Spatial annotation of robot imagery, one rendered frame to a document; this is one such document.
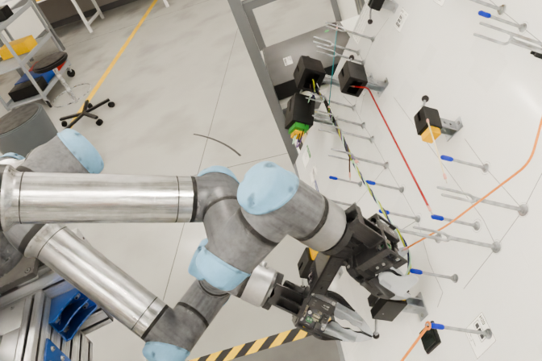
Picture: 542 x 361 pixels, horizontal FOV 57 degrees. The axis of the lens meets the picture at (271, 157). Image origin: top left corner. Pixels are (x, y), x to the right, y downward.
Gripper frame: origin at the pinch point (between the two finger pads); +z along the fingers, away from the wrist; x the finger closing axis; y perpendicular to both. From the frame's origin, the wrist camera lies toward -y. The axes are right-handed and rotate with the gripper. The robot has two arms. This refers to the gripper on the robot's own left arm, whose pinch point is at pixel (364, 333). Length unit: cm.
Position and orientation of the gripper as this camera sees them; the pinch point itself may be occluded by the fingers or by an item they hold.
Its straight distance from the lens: 101.3
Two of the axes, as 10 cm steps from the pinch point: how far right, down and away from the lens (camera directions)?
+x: 4.2, -9.0, 1.4
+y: 0.5, -1.4, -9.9
